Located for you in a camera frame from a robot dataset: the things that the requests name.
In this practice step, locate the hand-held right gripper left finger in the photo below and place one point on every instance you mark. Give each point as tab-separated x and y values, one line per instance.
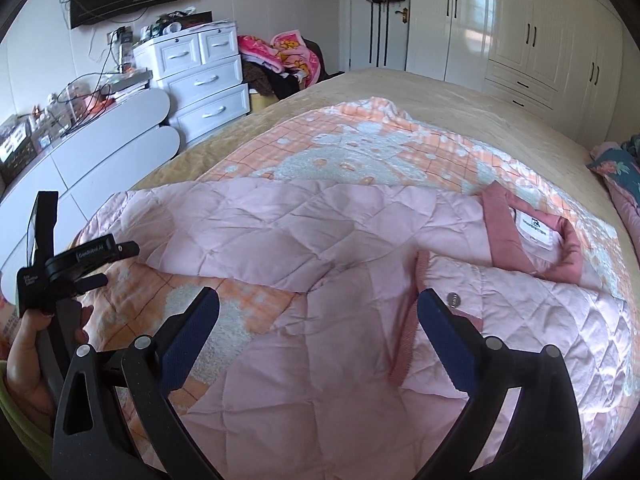
192	340

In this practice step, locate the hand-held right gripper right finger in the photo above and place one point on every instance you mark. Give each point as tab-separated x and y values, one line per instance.
450	342

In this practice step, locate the pink quilted duvet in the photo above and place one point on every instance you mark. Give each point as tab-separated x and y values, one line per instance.
300	220

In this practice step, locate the person's left forearm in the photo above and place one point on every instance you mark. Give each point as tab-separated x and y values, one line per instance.
20	432

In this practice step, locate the dark clothes pile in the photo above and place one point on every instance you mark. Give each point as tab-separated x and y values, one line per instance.
280	82

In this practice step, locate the person's left hand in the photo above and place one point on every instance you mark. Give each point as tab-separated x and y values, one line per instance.
25	375

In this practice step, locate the black box with white labels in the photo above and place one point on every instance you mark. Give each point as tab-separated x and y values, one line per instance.
17	152

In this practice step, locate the stack of books and papers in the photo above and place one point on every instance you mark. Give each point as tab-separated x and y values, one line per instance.
130	82

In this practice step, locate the orange checked printed blanket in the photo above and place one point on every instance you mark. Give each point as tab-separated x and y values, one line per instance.
350	150

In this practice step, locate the blue floral quilt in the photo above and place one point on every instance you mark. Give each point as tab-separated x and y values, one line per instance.
620	170

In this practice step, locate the bed with beige bedspread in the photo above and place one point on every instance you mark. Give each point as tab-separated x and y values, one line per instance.
450	100

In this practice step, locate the beige box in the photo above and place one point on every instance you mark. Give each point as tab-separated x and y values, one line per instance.
260	99

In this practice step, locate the white drawer chest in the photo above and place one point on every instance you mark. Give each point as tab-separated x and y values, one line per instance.
210	80

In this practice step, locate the pink cartoon blanket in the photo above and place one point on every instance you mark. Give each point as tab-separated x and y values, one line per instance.
295	57

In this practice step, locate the white door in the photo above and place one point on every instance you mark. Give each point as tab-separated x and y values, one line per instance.
360	25

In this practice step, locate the white wardrobe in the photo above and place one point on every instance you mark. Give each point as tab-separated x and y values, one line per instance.
500	10

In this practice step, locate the wall socket with plugs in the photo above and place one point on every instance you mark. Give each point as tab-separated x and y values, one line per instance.
120	47

